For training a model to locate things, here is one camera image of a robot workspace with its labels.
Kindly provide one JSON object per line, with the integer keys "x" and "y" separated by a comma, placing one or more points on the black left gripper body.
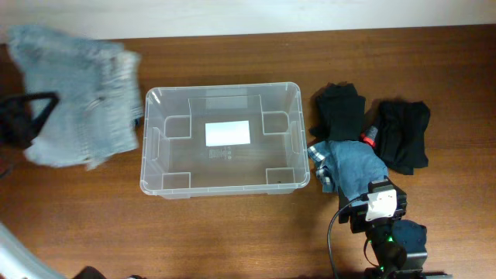
{"x": 14, "y": 133}

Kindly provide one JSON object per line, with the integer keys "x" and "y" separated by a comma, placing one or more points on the light blue jeans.
{"x": 97, "y": 86}

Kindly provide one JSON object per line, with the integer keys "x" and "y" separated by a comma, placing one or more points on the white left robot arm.
{"x": 17, "y": 261}

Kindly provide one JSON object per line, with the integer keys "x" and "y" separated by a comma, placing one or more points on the blue shirt with plaid cuffs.
{"x": 346, "y": 166}

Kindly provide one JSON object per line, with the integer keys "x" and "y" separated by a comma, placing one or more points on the black garment with red tag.
{"x": 397, "y": 135}

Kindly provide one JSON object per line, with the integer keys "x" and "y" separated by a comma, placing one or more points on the black folded garment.
{"x": 340, "y": 113}

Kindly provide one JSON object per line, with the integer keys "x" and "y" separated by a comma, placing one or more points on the clear plastic storage bin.
{"x": 176, "y": 163}

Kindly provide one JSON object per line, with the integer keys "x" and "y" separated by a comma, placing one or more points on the white label in bin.
{"x": 227, "y": 133}

